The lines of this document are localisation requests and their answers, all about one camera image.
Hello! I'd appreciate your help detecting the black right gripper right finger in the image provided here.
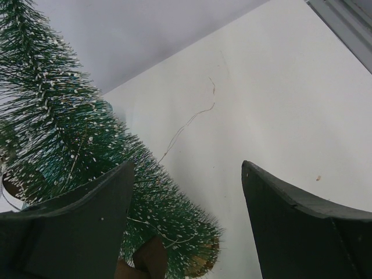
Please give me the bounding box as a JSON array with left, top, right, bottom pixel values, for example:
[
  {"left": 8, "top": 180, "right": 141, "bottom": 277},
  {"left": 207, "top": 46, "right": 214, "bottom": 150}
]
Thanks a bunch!
[{"left": 241, "top": 161, "right": 371, "bottom": 278}]

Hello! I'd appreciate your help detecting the brown ribbon bow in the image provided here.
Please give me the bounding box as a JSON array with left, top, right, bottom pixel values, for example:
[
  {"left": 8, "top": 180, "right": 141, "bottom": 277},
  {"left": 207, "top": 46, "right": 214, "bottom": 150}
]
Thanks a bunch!
[{"left": 114, "top": 236, "right": 168, "bottom": 279}]

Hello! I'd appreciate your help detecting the small green christmas tree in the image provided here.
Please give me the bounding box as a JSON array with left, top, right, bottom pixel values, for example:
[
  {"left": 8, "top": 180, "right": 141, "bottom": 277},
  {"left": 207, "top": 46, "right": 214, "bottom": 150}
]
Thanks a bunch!
[{"left": 1, "top": 1, "right": 221, "bottom": 278}]

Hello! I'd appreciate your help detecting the thin wire light string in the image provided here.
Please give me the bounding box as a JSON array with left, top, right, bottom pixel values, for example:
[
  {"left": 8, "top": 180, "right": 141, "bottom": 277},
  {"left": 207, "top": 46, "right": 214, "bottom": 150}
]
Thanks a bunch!
[{"left": 158, "top": 77, "right": 216, "bottom": 163}]

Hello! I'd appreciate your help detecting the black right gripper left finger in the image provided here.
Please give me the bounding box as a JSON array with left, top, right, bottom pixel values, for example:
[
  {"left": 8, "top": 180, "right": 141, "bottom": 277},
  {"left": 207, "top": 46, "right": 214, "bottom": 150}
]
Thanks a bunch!
[{"left": 1, "top": 162, "right": 134, "bottom": 278}]

